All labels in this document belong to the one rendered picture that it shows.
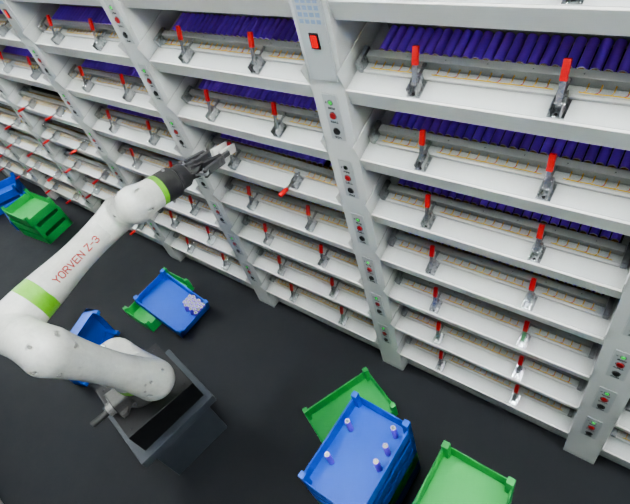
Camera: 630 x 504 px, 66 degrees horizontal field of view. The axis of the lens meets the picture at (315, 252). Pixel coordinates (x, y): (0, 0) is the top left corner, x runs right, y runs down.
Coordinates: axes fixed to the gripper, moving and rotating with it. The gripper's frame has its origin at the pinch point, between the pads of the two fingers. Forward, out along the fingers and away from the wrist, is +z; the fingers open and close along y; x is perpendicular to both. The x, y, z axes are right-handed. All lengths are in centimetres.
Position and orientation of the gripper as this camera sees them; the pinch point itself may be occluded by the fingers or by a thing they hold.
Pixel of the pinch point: (223, 150)
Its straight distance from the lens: 159.8
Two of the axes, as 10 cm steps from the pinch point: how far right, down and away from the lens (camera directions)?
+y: 7.9, 3.0, -5.3
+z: 6.0, -5.6, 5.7
